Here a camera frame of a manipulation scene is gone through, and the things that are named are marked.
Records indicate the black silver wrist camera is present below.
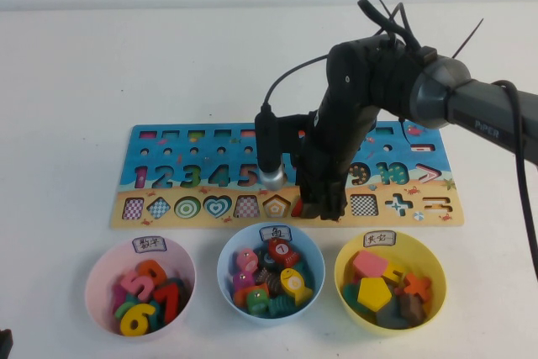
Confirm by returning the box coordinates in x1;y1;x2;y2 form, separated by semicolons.
255;104;287;193

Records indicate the yellow plastic bowl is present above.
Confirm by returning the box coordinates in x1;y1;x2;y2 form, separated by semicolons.
334;230;448;337

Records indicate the blue wooden number puzzle board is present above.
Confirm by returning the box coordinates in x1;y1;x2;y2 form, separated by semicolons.
109;123;466;230

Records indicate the paper label on blue bowl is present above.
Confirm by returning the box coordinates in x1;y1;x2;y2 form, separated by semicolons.
259;224;292;242

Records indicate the yellow wooden fish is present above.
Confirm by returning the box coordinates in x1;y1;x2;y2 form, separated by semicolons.
279;267;314;308

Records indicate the magenta wooden fish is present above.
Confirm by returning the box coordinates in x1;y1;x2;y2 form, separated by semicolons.
232;270;256;294

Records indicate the orange wooden plus piece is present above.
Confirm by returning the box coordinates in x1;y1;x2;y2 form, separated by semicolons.
401;273;433;304

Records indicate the brown wooden shape piece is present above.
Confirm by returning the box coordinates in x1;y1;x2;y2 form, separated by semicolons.
398;293;426;326

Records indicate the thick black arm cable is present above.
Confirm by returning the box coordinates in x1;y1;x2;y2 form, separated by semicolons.
491;79;538;282

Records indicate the yellow wooden equals sign piece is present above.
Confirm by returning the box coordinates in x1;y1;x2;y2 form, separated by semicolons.
382;261;408;287

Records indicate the thin black camera cable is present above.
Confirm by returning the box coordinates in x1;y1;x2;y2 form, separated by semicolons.
261;54;331;114

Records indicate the black cable loop on wrist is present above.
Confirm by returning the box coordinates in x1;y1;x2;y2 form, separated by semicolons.
356;0;418;52

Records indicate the orange wooden fish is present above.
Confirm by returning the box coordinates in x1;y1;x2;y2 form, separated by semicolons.
233;283;270;309

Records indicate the dark teal wooden fish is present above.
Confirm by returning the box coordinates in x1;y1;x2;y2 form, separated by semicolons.
256;249;277;270

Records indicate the pink plastic bowl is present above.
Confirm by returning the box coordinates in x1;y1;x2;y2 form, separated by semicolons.
85;236;198;338

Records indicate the pink wooden fish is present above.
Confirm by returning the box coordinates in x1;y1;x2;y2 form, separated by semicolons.
234;248;260;275

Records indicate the green wooden number piece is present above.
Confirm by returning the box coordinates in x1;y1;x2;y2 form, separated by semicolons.
113;299;142;321

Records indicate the paper label on pink bowl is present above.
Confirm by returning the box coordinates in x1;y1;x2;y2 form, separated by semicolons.
132;236;168;255

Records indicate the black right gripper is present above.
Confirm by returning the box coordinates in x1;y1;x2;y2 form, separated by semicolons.
293;139;359;223

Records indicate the slate blue wooden shape piece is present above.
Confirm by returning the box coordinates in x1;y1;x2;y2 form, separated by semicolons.
375;298;411;330

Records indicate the dark green wooden fish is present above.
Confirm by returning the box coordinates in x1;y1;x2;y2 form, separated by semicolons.
293;260;316;288

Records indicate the orange wooden number piece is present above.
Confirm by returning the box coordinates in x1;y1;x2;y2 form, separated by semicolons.
137;259;169;288

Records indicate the yellow wooden number six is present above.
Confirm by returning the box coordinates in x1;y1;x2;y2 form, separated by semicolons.
119;302;157;337

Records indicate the paper label on yellow bowl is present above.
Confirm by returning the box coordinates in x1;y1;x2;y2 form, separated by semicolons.
363;231;398;248

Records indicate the pink wooden trapezoid piece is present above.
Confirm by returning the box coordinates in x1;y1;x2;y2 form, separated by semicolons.
351;250;390;280

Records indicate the yellow wooden pentagon piece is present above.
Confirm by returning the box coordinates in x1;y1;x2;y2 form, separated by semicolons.
356;277;393;312

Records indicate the pink wooden number five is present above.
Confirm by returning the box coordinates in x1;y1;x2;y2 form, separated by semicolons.
119;269;157;302

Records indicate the teal wooden round piece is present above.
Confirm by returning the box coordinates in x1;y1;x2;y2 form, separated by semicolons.
340;282;371;314

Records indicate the red wooden fish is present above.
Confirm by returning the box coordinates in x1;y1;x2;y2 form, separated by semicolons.
267;238;300;270

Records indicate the red wooden number seven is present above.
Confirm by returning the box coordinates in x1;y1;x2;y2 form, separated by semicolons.
151;282;182;325

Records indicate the magenta wooden number piece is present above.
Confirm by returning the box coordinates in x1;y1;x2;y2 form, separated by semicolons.
112;282;127;314

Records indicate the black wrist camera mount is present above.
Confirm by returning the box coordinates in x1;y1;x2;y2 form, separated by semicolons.
275;114;314;159

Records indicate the blue plastic bowl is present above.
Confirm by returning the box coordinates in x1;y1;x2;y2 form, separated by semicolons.
216;222;326;327

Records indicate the brown wooden fish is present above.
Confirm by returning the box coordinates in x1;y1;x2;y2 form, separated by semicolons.
254;267;282;297

